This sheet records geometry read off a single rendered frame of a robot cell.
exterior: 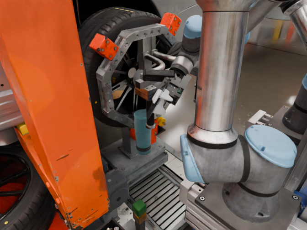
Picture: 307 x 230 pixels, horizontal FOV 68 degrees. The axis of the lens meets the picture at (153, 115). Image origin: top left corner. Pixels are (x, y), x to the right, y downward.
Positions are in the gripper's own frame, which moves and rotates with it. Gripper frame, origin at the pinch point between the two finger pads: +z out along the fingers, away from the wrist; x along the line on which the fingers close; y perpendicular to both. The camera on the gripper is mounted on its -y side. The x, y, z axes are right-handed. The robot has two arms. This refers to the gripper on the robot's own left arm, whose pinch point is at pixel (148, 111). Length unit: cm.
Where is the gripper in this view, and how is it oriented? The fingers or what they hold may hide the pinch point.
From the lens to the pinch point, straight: 76.7
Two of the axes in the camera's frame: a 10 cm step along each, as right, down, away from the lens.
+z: -4.8, 8.0, -3.7
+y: 8.7, 5.0, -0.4
